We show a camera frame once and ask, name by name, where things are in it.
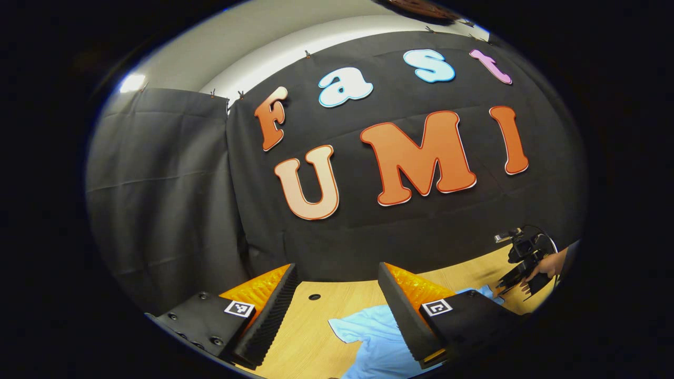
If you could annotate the ceiling light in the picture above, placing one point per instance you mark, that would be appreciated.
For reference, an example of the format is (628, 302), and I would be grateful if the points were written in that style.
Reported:
(131, 82)

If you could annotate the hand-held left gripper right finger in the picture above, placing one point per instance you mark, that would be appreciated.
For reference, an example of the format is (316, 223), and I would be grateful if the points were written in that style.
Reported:
(403, 316)

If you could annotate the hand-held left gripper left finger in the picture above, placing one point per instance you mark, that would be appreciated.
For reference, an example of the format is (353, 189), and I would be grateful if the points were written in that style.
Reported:
(271, 321)

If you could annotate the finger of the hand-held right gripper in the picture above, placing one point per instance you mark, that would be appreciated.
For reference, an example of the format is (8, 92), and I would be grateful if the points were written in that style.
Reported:
(515, 279)

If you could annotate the light blue T-shirt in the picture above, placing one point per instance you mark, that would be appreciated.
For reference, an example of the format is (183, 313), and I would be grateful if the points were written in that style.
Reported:
(368, 342)

